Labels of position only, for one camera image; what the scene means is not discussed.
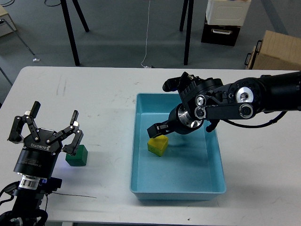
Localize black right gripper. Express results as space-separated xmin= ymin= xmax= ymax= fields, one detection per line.
xmin=147 ymin=105 xmax=204 ymax=138

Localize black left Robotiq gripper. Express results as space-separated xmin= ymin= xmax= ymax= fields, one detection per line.
xmin=8 ymin=101 xmax=84 ymax=181

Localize yellow wooden block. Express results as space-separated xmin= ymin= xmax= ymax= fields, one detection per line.
xmin=147 ymin=135 xmax=169 ymax=157

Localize green wooden block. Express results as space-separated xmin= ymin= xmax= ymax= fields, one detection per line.
xmin=65 ymin=145 xmax=88 ymax=167

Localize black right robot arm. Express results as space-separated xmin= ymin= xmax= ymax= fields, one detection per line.
xmin=147 ymin=72 xmax=301 ymax=138

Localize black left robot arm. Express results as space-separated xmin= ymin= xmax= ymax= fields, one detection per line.
xmin=0 ymin=101 xmax=83 ymax=226

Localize black storage box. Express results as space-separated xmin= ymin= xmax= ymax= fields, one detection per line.
xmin=201 ymin=19 xmax=241 ymax=46

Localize light blue plastic bin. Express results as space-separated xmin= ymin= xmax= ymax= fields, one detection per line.
xmin=130 ymin=93 xmax=227 ymax=201

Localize wooden furniture with metal leg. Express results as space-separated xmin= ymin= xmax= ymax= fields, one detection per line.
xmin=0 ymin=6 xmax=36 ymax=59

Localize black table legs right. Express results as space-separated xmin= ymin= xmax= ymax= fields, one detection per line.
xmin=179 ymin=0 xmax=194 ymax=65

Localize black table legs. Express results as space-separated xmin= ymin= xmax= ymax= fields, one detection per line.
xmin=60 ymin=0 xmax=90 ymax=67
xmin=179 ymin=0 xmax=194 ymax=65

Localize white plastic crate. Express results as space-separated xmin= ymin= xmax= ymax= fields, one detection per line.
xmin=206 ymin=0 xmax=251 ymax=26

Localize black table legs left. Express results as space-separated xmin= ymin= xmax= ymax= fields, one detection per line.
xmin=60 ymin=0 xmax=90 ymax=67

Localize thin black wire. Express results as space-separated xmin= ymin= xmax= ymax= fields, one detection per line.
xmin=50 ymin=192 xmax=97 ymax=199

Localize white hanging cable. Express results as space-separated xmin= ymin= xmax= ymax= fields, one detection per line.
xmin=140 ymin=0 xmax=153 ymax=69

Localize cardboard box with handles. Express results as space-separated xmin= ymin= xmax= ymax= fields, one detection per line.
xmin=245 ymin=30 xmax=301 ymax=71

